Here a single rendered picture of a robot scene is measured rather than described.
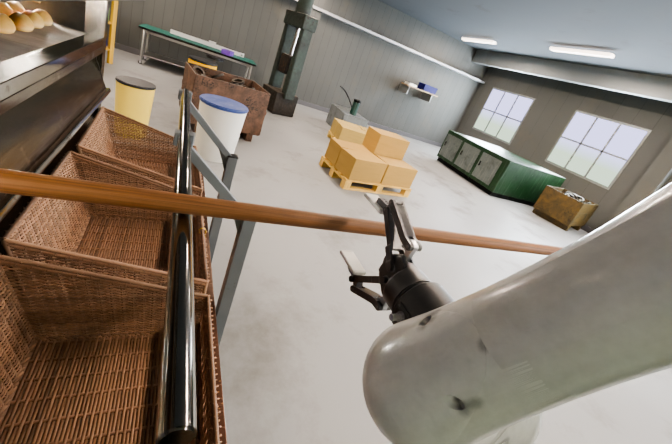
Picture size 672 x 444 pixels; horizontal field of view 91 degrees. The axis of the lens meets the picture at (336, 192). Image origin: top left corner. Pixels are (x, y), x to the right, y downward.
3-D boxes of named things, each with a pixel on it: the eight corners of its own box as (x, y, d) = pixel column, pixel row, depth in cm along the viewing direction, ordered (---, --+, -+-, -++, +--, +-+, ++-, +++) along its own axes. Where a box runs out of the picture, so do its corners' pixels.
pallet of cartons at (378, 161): (387, 176, 558) (404, 136, 532) (414, 204, 473) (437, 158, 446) (315, 158, 507) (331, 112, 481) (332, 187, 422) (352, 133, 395)
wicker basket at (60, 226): (-3, 329, 83) (-7, 240, 73) (63, 213, 128) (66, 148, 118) (202, 320, 106) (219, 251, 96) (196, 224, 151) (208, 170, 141)
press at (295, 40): (262, 111, 672) (300, -30, 579) (257, 101, 741) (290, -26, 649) (294, 120, 703) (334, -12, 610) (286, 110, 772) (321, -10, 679)
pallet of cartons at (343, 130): (371, 148, 720) (379, 130, 706) (388, 163, 648) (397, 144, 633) (323, 134, 672) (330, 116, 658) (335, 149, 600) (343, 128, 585)
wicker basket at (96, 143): (69, 208, 132) (73, 144, 122) (96, 154, 176) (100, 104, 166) (198, 218, 156) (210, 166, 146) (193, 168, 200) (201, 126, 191)
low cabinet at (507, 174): (546, 209, 778) (566, 178, 748) (489, 196, 696) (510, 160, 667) (484, 173, 955) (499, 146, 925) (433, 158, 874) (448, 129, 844)
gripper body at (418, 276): (408, 280, 46) (378, 241, 53) (384, 324, 49) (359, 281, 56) (447, 281, 49) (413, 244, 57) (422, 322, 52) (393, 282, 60)
